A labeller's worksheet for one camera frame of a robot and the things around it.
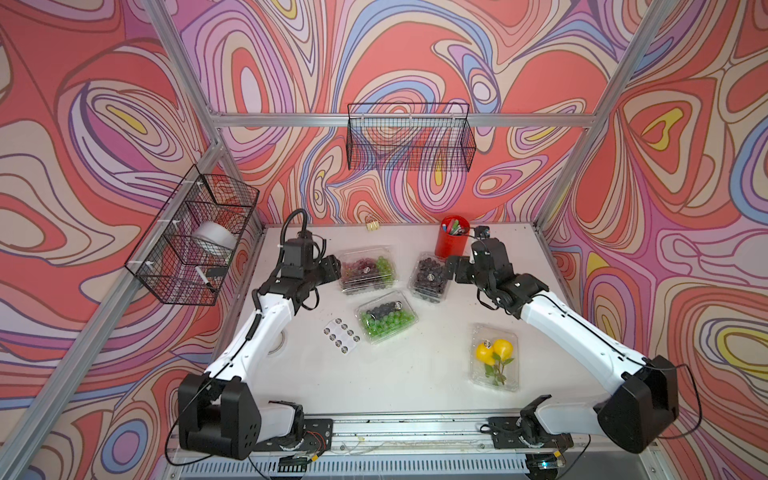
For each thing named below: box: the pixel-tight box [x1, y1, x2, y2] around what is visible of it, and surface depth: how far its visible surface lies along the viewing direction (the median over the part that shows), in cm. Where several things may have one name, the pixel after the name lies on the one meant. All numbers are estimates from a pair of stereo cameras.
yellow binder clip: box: [365, 216, 380, 231], surface depth 121 cm
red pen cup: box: [435, 215, 470, 258], surface depth 106 cm
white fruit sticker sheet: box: [322, 317, 361, 355], surface depth 92 cm
